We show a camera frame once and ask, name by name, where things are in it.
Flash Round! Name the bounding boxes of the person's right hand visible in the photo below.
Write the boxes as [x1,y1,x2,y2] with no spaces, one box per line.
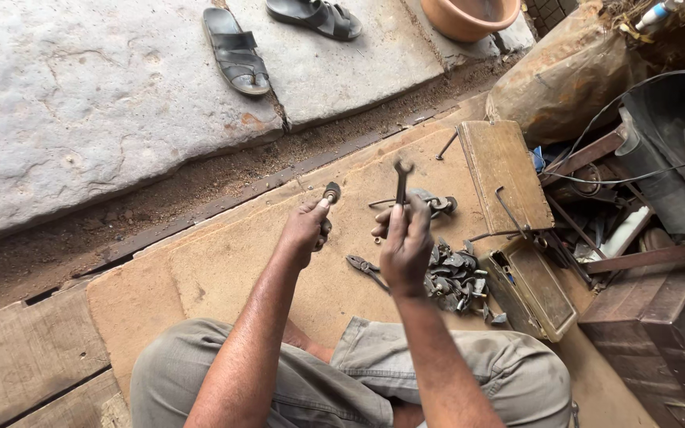
[371,191,435,298]

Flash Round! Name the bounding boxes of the pile of dark metal parts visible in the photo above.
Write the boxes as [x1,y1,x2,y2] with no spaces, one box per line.
[423,238,508,326]

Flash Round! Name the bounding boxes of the open wooden toolbox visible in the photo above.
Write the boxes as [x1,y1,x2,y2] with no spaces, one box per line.
[457,120,579,343]

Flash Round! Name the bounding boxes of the person's left hand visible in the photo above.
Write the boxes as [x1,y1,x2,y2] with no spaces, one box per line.
[279,198,333,268]

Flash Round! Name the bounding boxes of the person's grey shorts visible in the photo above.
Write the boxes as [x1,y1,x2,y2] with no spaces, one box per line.
[130,316,575,428]

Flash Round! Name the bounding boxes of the long metal bolt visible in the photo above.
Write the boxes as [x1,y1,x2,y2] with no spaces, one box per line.
[435,130,460,161]

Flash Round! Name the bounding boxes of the orange plastic basin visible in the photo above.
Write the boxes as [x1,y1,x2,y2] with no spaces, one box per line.
[420,0,522,43]

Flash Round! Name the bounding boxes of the white spray bottle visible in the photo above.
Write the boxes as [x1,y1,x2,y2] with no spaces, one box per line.
[635,0,685,33]

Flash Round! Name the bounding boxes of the brown burlap sack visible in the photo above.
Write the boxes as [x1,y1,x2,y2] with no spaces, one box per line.
[486,21,647,148]

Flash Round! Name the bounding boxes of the black sandal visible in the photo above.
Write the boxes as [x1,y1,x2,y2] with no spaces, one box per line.
[266,0,363,42]
[202,7,271,97]

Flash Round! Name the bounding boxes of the dark wooden box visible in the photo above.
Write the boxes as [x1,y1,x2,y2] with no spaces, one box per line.
[578,262,685,428]

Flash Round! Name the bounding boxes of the dark open-end wrench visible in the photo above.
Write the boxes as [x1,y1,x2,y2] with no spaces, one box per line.
[393,160,415,206]

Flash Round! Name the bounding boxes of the grey metal pedal part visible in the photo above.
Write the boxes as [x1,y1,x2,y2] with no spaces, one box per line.
[369,188,459,220]

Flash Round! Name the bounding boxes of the brown cardboard mat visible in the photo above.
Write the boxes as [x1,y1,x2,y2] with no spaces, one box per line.
[86,92,660,428]

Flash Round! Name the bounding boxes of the dark metal pliers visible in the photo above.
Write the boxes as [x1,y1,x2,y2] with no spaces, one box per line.
[345,254,391,293]

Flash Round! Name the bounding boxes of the heap of metal scrap tools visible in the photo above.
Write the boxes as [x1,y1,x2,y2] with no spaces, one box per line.
[527,68,685,292]

